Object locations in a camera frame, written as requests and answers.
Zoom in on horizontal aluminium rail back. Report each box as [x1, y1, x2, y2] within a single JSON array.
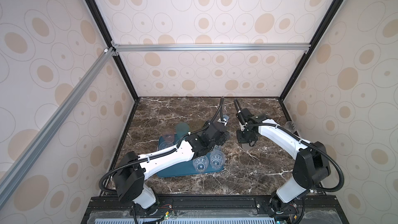
[[105, 43, 311, 54]]

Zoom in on teal plastic tray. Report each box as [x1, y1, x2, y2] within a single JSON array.
[[157, 132, 224, 178]]

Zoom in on clear cup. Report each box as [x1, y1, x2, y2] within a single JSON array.
[[193, 156, 209, 173], [284, 121, 297, 133], [158, 141, 174, 150], [209, 150, 226, 170]]

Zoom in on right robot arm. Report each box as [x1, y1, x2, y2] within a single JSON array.
[[234, 99, 345, 215]]

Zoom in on black frame post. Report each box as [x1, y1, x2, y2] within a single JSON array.
[[85, 0, 140, 101], [279, 0, 344, 103]]

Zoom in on black frame post left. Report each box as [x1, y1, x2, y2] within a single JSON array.
[[85, 0, 140, 101]]

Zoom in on frosted white plastic cup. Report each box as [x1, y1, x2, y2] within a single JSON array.
[[241, 144, 253, 151]]

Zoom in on green textured plastic cup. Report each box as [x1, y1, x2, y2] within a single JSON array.
[[175, 122, 190, 139]]

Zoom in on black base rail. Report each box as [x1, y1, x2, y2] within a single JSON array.
[[82, 195, 348, 224]]

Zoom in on pink plastic cup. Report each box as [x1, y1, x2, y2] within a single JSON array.
[[162, 133, 175, 143]]

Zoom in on diagonal aluminium rail left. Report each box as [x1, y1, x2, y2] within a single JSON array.
[[1, 47, 115, 208]]

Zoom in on black frame post right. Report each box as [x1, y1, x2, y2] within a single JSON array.
[[279, 0, 344, 103]]

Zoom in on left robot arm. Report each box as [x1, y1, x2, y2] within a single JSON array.
[[98, 97, 228, 212]]

